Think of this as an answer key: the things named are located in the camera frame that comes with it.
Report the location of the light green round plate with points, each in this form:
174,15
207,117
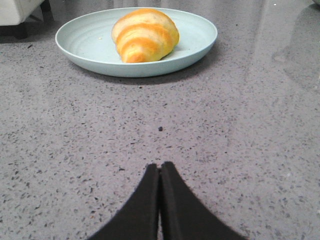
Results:
86,41

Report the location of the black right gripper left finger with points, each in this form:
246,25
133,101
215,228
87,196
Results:
138,218

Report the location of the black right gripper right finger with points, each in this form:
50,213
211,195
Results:
183,216

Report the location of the orange striped croissant bread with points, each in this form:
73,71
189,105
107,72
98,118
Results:
144,35

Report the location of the white Toshiba toaster oven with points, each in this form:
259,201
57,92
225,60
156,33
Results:
13,14

